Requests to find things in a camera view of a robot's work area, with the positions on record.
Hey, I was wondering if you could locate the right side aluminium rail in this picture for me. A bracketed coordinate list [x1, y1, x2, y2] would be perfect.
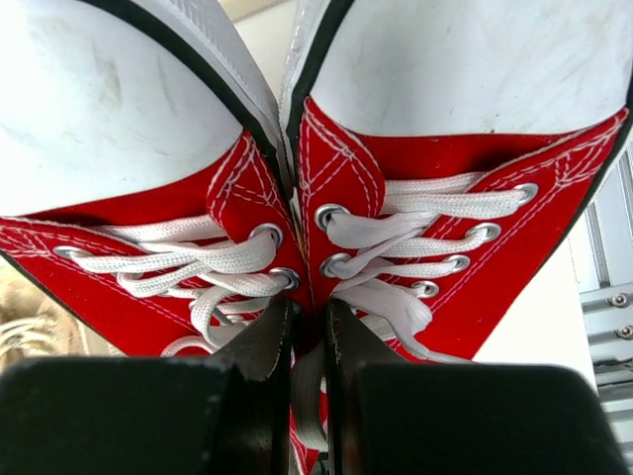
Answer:
[570, 147, 632, 458]

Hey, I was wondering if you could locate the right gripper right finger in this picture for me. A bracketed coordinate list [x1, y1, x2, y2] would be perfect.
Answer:
[324, 300, 628, 474]

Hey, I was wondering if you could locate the beige lace sneaker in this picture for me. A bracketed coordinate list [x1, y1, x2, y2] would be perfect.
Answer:
[1, 262, 123, 370]

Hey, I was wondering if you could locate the red canvas sneaker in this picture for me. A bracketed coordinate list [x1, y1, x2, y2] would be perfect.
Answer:
[280, 1, 632, 453]
[0, 0, 317, 475]

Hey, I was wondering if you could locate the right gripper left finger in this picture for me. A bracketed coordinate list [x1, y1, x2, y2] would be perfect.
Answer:
[1, 296, 301, 474]

